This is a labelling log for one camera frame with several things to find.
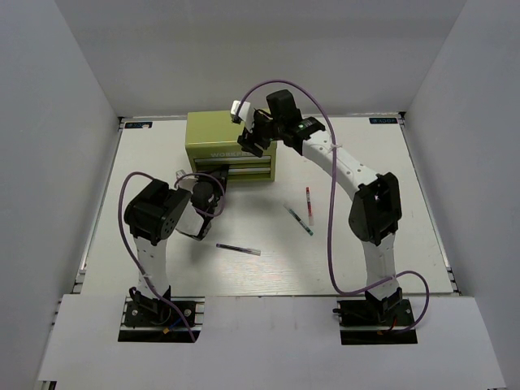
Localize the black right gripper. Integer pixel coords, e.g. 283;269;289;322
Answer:
239;110;285;158

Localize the green refill pen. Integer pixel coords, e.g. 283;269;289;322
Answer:
284;204;314;236

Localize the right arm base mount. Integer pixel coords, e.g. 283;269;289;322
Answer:
332;299;418;346

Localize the purple refill pen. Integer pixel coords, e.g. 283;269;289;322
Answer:
215;243;262;256

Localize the red refill pen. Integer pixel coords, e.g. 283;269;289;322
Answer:
305;186;314;226

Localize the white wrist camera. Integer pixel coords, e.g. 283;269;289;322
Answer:
174;170;197;192
230;100;254;127

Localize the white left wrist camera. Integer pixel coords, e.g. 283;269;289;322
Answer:
174;170;197;192

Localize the green metal drawer toolbox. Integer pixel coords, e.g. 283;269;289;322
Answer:
185;110;277;181

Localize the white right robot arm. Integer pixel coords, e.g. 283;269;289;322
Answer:
231;89;402;324

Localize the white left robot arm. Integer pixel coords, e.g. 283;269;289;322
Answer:
121;165;229;324

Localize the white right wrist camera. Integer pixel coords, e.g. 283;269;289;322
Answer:
230;100;254;127

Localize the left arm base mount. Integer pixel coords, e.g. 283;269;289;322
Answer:
118;297;206;344

